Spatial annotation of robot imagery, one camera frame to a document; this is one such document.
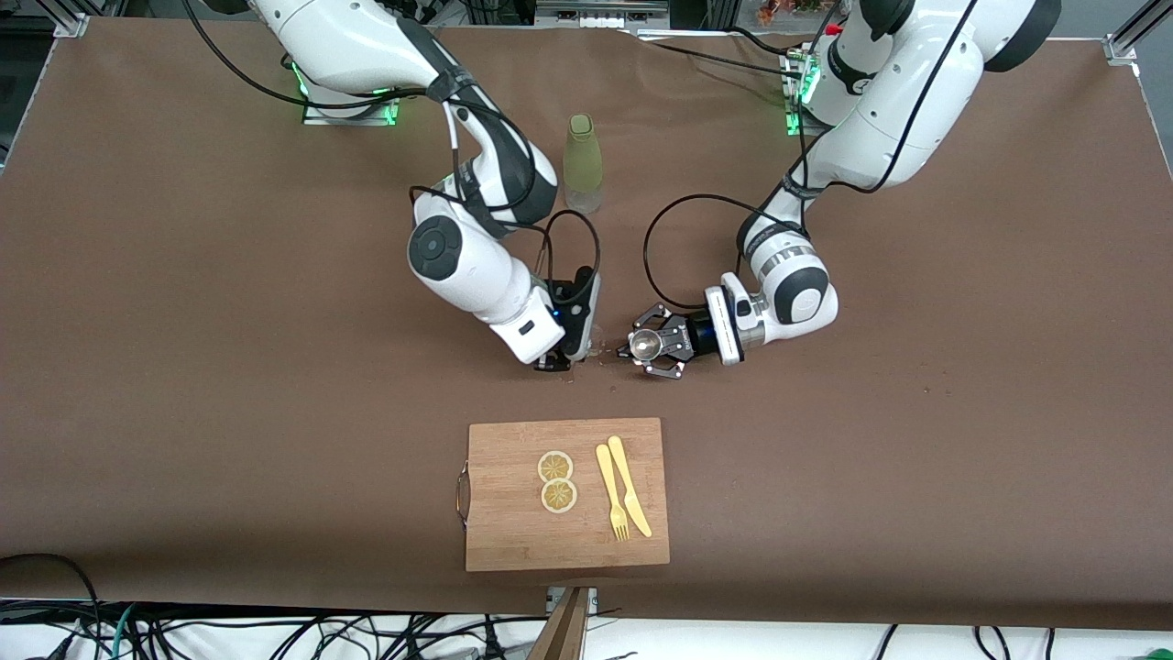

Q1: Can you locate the yellow plastic knife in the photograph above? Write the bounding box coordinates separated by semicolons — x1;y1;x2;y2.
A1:
608;434;653;538

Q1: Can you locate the yellow plastic fork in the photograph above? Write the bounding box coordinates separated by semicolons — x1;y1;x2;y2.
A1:
596;444;630;543

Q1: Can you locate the green sleeved glass bottle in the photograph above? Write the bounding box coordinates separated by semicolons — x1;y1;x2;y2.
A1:
563;114;605;215

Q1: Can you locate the wooden cutting board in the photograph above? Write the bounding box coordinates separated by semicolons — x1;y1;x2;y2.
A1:
456;417;671;573

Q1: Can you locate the grey power strip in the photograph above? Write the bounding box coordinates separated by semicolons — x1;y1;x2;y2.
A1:
536;0;670;30

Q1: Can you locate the brown table cover sheet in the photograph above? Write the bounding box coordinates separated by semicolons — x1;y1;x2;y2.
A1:
0;16;1173;632

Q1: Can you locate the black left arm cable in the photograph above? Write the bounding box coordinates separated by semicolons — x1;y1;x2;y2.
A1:
641;0;977;313

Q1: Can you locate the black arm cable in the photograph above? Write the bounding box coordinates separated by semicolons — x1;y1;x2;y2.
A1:
641;0;977;313
183;0;602;287

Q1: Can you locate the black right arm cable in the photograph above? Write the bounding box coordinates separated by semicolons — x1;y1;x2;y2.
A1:
183;0;602;287

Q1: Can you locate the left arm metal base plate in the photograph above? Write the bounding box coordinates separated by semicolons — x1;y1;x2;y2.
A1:
782;46;830;138

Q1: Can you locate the black cable on table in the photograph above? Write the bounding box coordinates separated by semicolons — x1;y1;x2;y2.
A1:
632;26;812;83

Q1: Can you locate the wooden post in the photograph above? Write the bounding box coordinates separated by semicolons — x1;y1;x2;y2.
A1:
530;587;592;660

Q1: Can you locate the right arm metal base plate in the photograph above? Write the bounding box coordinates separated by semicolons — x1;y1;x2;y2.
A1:
302;87;401;127

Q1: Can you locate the green floor cable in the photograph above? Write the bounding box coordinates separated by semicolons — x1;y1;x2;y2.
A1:
108;603;138;660

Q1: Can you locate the black looped floor cable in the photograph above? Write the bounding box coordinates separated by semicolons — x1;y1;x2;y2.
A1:
0;553;104;660

